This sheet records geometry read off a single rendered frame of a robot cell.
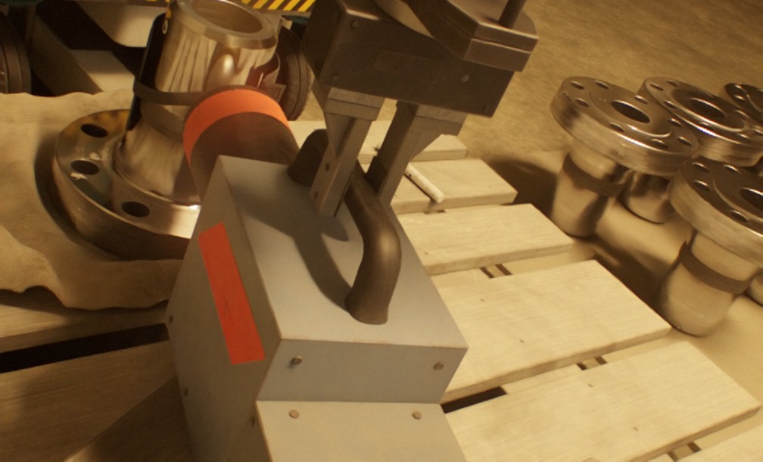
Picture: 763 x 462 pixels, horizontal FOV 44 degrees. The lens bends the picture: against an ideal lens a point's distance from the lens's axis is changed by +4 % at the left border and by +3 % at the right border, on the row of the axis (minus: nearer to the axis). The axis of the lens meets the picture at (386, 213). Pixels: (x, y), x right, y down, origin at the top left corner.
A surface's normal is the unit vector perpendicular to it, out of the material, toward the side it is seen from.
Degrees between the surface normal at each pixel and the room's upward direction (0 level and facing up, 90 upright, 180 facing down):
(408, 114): 90
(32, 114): 56
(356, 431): 0
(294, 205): 0
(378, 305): 79
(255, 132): 17
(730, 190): 0
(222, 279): 90
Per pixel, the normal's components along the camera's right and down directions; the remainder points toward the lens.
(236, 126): -0.15, -0.74
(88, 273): 0.29, -0.50
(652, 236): 0.36, -0.80
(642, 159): 0.02, 0.52
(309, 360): 0.32, 0.59
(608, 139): -0.39, 0.33
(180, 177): 0.18, 0.37
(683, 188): -0.92, -0.24
